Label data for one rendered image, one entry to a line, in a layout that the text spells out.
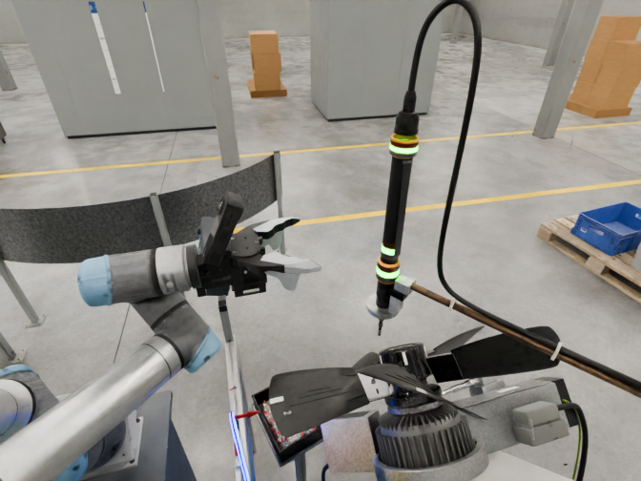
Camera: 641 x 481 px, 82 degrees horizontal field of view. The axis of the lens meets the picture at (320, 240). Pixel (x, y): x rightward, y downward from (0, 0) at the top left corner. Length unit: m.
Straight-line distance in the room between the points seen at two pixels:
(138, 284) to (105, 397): 0.16
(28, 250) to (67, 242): 0.27
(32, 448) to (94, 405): 0.07
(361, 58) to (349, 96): 0.63
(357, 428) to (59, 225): 2.14
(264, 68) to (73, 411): 8.40
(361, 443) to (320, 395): 0.20
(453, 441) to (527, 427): 0.20
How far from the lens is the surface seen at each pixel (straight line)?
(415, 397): 0.97
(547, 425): 1.11
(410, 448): 0.97
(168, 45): 6.64
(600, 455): 2.64
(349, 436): 1.10
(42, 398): 0.98
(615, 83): 8.86
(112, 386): 0.63
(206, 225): 1.47
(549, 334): 0.94
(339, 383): 0.98
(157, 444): 1.20
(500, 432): 1.12
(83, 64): 6.92
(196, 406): 2.45
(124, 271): 0.61
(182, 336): 0.68
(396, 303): 0.75
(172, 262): 0.60
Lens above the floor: 2.00
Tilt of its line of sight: 34 degrees down
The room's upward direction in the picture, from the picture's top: straight up
